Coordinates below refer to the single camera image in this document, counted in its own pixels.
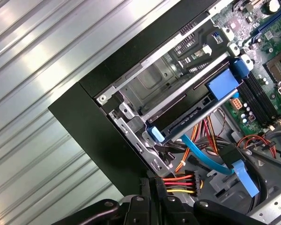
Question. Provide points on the hard disk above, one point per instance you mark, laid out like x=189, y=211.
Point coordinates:
x=222, y=85

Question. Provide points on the metal disk bay cage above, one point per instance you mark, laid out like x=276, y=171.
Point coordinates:
x=152, y=80

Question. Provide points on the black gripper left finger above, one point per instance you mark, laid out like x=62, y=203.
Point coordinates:
x=135, y=211

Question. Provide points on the black open PC case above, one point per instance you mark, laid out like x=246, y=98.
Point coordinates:
x=96, y=131

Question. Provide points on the CPU socket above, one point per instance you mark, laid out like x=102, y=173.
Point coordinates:
x=278, y=65

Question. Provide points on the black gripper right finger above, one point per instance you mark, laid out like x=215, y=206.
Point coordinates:
x=175, y=211

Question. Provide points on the round coin battery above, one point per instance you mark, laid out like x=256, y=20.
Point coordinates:
x=273, y=4

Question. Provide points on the blue expansion slot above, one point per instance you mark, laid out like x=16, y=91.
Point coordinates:
x=275, y=20

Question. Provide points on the metal optical drive cage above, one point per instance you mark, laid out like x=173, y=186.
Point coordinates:
x=279, y=206

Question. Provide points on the green motherboard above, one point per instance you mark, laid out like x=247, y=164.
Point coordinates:
x=272, y=45

